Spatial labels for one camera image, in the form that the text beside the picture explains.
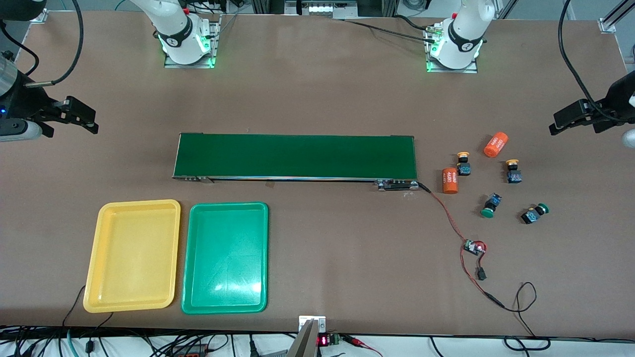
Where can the green conveyor belt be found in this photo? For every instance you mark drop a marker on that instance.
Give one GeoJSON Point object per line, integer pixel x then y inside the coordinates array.
{"type": "Point", "coordinates": [332, 168]}

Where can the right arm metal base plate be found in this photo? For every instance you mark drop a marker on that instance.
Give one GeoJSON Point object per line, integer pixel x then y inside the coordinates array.
{"type": "Point", "coordinates": [188, 65]}

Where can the yellow plastic tray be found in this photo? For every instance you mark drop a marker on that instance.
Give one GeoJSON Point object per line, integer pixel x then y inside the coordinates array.
{"type": "Point", "coordinates": [131, 258]}

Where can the orange power strip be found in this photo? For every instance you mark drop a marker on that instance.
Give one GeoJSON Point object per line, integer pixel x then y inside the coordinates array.
{"type": "Point", "coordinates": [191, 351]}

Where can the small metal table bracket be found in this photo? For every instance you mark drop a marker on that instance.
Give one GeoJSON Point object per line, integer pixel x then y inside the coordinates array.
{"type": "Point", "coordinates": [320, 322]}

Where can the small green circuit module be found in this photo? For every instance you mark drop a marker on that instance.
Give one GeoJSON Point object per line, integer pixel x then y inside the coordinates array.
{"type": "Point", "coordinates": [474, 247]}

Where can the aluminium frame corner bracket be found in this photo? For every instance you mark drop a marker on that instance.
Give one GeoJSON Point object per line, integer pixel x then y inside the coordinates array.
{"type": "Point", "coordinates": [607, 26]}
{"type": "Point", "coordinates": [38, 16]}

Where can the white device with lights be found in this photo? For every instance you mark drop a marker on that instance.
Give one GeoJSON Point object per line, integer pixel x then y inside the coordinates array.
{"type": "Point", "coordinates": [320, 7]}

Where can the red digit display module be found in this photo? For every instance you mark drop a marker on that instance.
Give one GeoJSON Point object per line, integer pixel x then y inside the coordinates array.
{"type": "Point", "coordinates": [327, 340]}

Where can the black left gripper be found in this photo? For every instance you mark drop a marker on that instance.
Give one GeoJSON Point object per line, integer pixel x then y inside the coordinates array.
{"type": "Point", "coordinates": [621, 99]}

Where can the yellow push button switch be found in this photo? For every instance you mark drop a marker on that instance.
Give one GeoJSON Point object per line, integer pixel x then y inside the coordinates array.
{"type": "Point", "coordinates": [464, 167]}
{"type": "Point", "coordinates": [514, 174]}

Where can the orange cylinder printed 4680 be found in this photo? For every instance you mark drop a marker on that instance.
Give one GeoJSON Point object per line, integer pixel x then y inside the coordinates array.
{"type": "Point", "coordinates": [496, 145]}
{"type": "Point", "coordinates": [450, 181]}

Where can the green push button switch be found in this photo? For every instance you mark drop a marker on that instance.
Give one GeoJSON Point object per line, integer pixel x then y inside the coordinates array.
{"type": "Point", "coordinates": [532, 216]}
{"type": "Point", "coordinates": [492, 203]}

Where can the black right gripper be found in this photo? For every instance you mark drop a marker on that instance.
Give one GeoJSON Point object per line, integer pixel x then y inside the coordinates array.
{"type": "Point", "coordinates": [26, 100]}

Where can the green plastic tray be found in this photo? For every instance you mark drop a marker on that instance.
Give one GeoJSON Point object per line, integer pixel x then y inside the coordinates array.
{"type": "Point", "coordinates": [225, 267]}

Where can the grey camera stand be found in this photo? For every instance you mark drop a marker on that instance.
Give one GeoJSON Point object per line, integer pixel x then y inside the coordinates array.
{"type": "Point", "coordinates": [302, 344]}

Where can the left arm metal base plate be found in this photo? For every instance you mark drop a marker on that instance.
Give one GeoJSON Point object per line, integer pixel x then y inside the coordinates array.
{"type": "Point", "coordinates": [466, 70]}

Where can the red clip leads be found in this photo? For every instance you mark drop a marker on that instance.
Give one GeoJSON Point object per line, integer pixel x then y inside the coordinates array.
{"type": "Point", "coordinates": [359, 342]}

